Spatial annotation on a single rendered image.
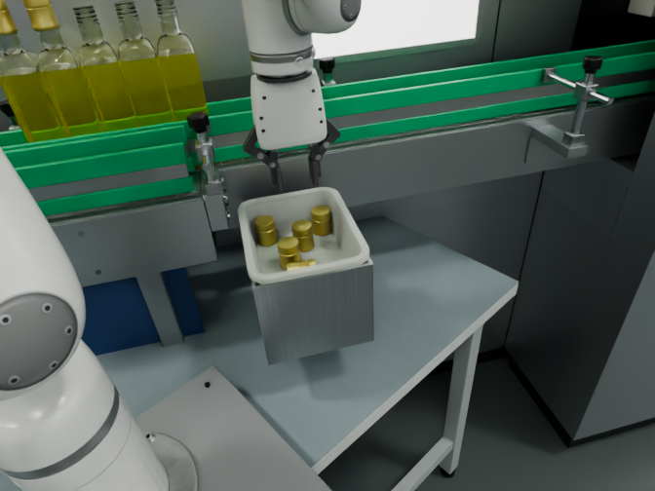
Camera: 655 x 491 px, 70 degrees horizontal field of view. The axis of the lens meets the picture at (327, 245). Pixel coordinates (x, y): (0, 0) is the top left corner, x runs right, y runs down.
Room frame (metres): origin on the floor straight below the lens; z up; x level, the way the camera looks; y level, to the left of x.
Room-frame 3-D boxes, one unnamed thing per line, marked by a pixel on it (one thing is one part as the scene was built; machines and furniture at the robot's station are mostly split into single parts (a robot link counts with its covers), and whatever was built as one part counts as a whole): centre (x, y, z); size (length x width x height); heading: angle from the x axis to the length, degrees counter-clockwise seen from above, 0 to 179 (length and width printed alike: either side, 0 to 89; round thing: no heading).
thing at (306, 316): (0.63, 0.05, 0.92); 0.27 x 0.17 x 0.15; 11
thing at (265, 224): (0.68, 0.10, 0.96); 0.04 x 0.04 x 0.04
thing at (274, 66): (0.65, 0.04, 1.25); 0.09 x 0.08 x 0.03; 102
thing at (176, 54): (0.80, 0.22, 1.16); 0.06 x 0.06 x 0.21; 12
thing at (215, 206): (0.70, 0.18, 1.02); 0.09 x 0.04 x 0.07; 11
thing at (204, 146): (0.68, 0.17, 1.12); 0.17 x 0.03 x 0.12; 11
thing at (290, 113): (0.65, 0.04, 1.18); 0.10 x 0.07 x 0.11; 102
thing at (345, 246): (0.61, 0.04, 0.97); 0.22 x 0.17 x 0.09; 11
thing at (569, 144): (0.80, -0.45, 1.07); 0.17 x 0.05 x 0.23; 11
